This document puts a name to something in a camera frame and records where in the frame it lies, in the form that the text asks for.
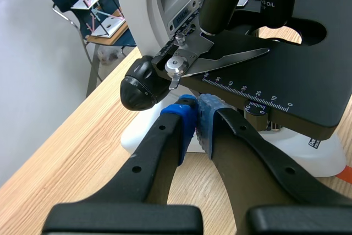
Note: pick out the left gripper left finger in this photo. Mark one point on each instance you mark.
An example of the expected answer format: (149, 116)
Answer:
(154, 160)

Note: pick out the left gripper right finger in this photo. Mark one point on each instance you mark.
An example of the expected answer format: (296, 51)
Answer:
(247, 163)

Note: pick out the white and black microscope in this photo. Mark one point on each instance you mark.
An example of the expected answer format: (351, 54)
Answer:
(247, 61)

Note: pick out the dark blue chair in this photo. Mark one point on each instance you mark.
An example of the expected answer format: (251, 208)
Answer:
(82, 1)

